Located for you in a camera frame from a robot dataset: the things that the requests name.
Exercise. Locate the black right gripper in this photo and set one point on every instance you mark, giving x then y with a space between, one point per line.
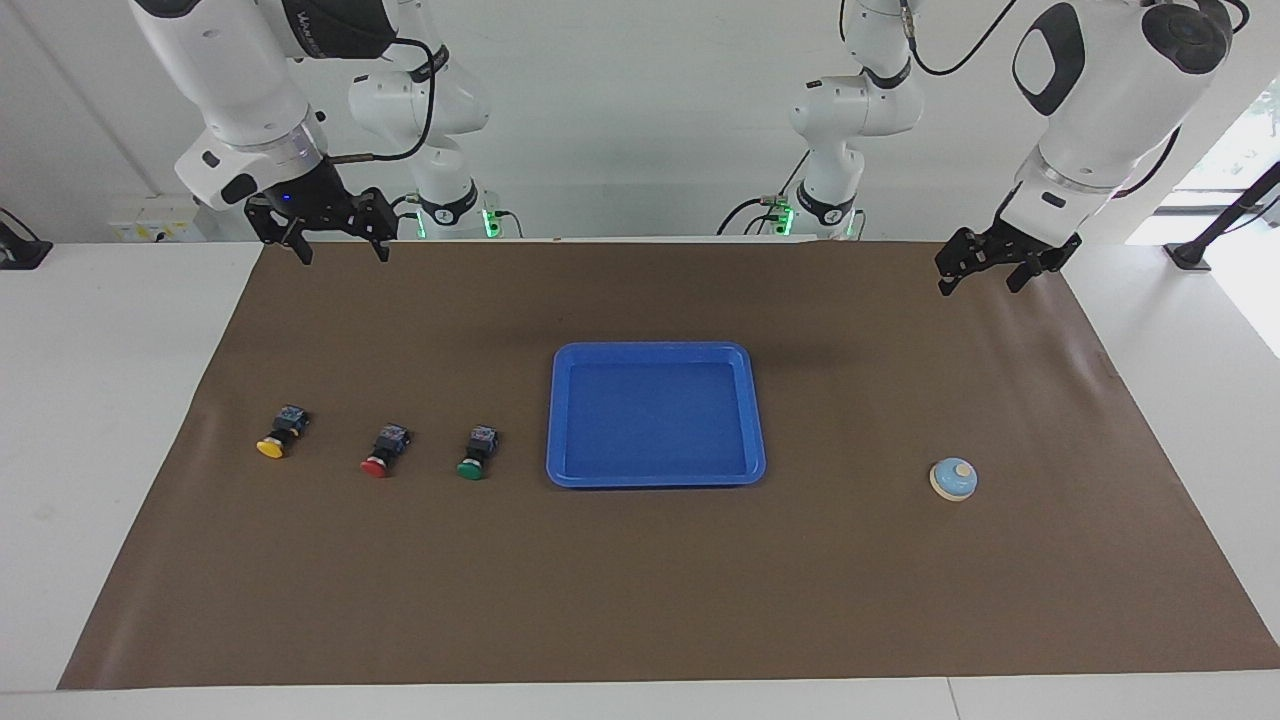
320 205

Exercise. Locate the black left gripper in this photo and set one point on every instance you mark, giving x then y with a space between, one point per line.
1010 248

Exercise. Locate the light blue desk bell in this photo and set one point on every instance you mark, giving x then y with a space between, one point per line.
955 482

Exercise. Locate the yellow push button switch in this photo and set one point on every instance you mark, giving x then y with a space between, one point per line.
272 447

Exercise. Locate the red push button switch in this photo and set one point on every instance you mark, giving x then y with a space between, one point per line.
376 465

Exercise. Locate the green push button switch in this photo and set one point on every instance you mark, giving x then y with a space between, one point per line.
471 467

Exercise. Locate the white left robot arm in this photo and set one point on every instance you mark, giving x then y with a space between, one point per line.
1110 90

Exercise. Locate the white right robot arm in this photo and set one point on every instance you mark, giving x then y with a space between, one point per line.
220 70

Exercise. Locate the blue plastic tray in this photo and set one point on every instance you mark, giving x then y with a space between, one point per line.
650 420

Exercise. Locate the black stand with pole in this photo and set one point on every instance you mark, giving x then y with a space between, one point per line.
1190 255

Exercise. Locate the brown table mat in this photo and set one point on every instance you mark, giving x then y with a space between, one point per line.
640 580

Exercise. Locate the white wall socket box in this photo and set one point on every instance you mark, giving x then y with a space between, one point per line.
150 225

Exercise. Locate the black clamp mount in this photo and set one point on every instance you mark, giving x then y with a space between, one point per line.
20 255

